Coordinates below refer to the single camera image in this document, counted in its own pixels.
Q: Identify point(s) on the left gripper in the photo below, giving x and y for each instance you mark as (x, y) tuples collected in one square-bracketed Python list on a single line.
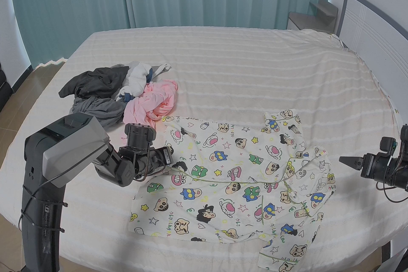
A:
[(159, 159)]

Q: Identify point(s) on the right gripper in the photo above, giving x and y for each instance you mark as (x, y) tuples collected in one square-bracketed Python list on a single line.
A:
[(379, 168)]

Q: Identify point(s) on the white printed pyjama top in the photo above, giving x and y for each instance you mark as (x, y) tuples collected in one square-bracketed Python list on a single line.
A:
[(223, 194)]

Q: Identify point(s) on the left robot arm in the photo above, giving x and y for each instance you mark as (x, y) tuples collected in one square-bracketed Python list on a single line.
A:
[(73, 143)]

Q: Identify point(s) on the pink garment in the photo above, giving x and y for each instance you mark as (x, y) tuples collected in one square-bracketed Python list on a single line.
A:
[(153, 101)]

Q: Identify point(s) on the dark grey garment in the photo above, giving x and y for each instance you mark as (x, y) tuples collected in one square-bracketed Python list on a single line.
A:
[(102, 109)]

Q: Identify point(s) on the white garment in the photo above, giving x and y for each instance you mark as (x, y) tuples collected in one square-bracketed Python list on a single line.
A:
[(137, 79)]

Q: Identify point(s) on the black garment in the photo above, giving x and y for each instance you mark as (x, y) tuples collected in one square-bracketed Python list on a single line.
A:
[(95, 82)]

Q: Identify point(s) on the bed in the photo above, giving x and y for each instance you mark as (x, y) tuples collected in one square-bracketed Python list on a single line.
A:
[(255, 73)]

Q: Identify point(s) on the grey bedside table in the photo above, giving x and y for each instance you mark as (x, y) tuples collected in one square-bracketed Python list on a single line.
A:
[(306, 20)]

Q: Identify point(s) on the black padded sofa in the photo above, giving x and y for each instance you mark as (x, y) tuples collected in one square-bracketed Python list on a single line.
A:
[(4, 85)]

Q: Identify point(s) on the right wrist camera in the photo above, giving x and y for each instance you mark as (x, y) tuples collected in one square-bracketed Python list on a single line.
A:
[(387, 145)]

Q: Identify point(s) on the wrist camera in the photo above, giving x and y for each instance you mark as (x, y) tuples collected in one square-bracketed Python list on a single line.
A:
[(387, 145), (138, 135)]

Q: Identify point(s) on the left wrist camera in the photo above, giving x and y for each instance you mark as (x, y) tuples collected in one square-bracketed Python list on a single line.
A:
[(138, 135)]

